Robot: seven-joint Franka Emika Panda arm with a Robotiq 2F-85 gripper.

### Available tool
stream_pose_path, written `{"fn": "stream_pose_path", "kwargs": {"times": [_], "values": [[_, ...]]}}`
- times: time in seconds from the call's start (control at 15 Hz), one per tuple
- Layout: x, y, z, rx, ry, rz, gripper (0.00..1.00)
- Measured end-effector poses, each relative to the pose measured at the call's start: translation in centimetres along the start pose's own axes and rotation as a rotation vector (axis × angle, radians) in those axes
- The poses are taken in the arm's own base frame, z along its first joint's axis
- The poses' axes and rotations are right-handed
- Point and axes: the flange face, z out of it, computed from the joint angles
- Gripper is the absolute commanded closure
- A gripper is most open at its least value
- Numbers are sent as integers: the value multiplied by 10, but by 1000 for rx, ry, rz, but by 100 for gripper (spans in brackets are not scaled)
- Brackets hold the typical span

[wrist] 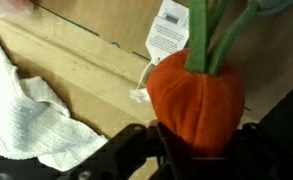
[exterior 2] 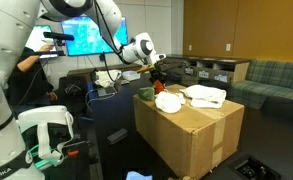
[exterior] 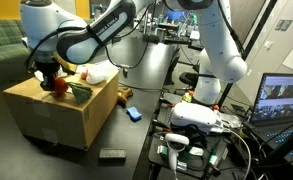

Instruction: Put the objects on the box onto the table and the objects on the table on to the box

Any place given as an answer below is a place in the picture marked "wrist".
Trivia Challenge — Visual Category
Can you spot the red orange plush ball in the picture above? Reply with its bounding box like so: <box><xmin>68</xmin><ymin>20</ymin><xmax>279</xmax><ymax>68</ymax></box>
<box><xmin>146</xmin><ymin>49</ymin><xmax>245</xmax><ymax>157</ymax></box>

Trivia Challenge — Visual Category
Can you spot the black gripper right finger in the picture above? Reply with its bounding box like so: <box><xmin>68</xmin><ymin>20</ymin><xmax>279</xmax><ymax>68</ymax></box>
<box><xmin>232</xmin><ymin>76</ymin><xmax>293</xmax><ymax>180</ymax></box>

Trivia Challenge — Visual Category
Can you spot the white red cloth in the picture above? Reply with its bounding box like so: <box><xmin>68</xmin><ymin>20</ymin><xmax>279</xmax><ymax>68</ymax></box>
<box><xmin>0</xmin><ymin>0</ymin><xmax>34</xmax><ymax>17</ymax></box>

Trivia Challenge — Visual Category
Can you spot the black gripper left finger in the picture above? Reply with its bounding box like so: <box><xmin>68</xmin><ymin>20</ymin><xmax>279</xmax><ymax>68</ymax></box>
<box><xmin>155</xmin><ymin>123</ymin><xmax>193</xmax><ymax>180</ymax></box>

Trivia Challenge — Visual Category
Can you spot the white cloth towel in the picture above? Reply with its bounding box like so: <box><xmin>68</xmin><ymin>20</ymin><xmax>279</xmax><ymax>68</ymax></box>
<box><xmin>0</xmin><ymin>46</ymin><xmax>107</xmax><ymax>171</ymax></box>

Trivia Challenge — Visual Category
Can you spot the large cardboard box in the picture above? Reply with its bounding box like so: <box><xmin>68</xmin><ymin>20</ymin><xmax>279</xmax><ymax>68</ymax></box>
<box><xmin>0</xmin><ymin>0</ymin><xmax>293</xmax><ymax>180</ymax></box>

